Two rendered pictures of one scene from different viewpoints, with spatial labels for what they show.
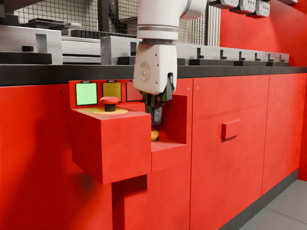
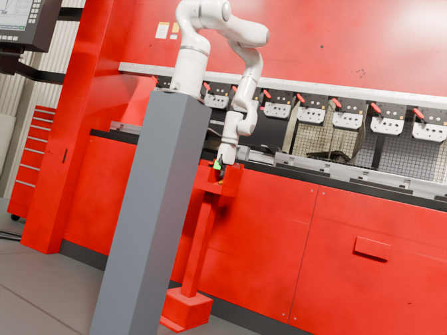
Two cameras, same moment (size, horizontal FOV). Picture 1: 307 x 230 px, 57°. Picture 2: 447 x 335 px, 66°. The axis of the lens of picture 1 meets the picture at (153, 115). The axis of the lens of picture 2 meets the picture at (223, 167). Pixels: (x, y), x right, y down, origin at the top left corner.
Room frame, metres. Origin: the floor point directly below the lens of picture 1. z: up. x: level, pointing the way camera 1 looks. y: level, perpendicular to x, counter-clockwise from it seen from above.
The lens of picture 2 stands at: (-0.04, -1.64, 0.71)
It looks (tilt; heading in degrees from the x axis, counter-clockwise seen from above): 3 degrees up; 69
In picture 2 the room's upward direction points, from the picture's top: 14 degrees clockwise
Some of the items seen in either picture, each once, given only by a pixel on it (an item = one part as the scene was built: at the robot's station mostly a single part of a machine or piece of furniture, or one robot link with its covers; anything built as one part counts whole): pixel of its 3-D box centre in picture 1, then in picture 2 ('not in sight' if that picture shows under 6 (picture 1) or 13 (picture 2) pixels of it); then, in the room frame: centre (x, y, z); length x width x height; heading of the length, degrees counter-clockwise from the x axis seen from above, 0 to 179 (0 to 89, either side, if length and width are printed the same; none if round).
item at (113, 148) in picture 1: (128, 122); (217, 175); (0.60, 0.05, 0.75); 0.20 x 0.16 x 0.18; 125
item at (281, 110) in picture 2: not in sight; (279, 104); (0.94, 0.19, 1.26); 0.15 x 0.09 x 0.17; 136
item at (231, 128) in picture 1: (232, 128); (372, 248); (1.30, -0.37, 0.59); 0.15 x 0.02 x 0.07; 136
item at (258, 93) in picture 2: not in sight; (248, 100); (0.79, 0.33, 1.26); 0.15 x 0.09 x 0.17; 136
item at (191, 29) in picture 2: not in sight; (194, 27); (0.24, -0.26, 1.30); 0.19 x 0.12 x 0.24; 128
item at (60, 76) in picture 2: not in sight; (41, 73); (-0.46, 1.15, 1.18); 0.40 x 0.24 x 0.07; 136
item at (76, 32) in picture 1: (112, 37); (341, 165); (1.50, 0.21, 1.02); 0.44 x 0.06 x 0.04; 136
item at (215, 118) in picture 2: not in sight; (218, 116); (0.67, 0.45, 1.13); 0.10 x 0.02 x 0.10; 136
